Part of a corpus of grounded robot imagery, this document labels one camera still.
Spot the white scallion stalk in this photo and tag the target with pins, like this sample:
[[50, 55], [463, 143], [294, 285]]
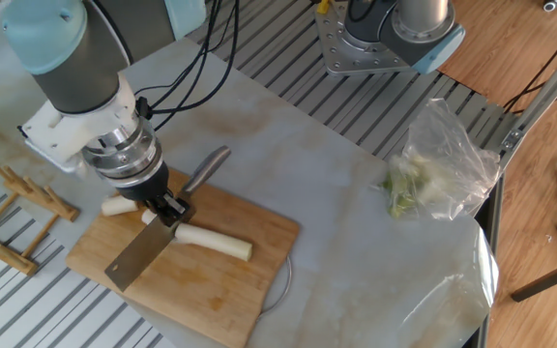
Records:
[[215, 241]]

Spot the bamboo cutting board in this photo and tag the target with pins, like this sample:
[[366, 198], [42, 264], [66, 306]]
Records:
[[186, 299]]

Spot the steel cleaver knife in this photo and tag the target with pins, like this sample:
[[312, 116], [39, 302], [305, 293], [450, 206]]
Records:
[[136, 253]]

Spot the dark wooden bar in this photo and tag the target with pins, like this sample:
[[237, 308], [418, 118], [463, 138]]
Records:
[[549, 278]]

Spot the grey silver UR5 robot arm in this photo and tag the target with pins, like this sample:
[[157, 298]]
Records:
[[75, 63]]

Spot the short cut scallion piece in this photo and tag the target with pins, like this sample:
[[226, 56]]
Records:
[[119, 206]]

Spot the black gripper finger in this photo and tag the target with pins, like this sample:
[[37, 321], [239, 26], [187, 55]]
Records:
[[179, 203], [165, 212]]

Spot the small yellow object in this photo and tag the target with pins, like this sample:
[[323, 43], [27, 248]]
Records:
[[323, 6]]

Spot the silver robot mounting plate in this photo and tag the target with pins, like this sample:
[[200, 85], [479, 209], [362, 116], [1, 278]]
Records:
[[351, 58]]

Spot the aluminium frame beam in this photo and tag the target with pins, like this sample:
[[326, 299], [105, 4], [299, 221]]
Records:
[[544, 92]]

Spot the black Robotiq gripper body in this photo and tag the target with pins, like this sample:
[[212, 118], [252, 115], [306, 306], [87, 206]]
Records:
[[145, 186]]

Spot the small white round object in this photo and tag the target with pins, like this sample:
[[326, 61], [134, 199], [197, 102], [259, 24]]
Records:
[[550, 5]]

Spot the plastic bag of scallion scraps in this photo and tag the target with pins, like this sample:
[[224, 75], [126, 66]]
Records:
[[443, 169]]

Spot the wooden peg rack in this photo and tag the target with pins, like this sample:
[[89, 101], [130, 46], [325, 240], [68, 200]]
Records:
[[3, 251]]

